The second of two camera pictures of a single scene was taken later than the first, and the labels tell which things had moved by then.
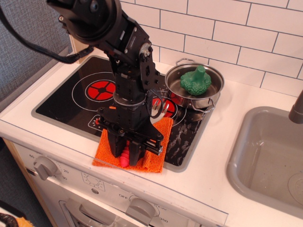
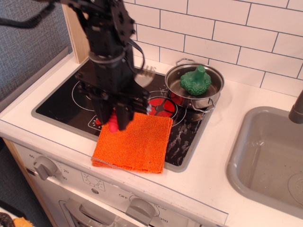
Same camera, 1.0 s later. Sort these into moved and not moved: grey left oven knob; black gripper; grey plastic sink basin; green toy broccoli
Moved: black gripper
Not moved: grey plastic sink basin; green toy broccoli; grey left oven knob
